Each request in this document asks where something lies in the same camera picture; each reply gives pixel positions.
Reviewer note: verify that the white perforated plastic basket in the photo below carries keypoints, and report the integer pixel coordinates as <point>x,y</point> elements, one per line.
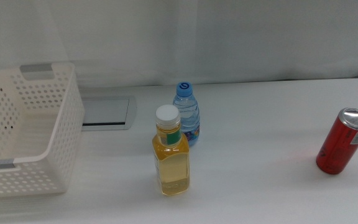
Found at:
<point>64,124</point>

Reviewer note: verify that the clear water bottle blue cap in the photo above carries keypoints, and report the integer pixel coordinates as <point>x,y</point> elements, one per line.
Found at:
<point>190,115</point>

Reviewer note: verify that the yellow tea bottle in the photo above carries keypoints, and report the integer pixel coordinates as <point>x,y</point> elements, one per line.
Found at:
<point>171,168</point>

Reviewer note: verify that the red soda can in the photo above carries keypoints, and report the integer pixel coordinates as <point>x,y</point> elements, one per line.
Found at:
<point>337,146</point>

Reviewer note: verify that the white backdrop curtain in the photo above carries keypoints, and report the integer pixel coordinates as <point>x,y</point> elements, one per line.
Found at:
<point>228,37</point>

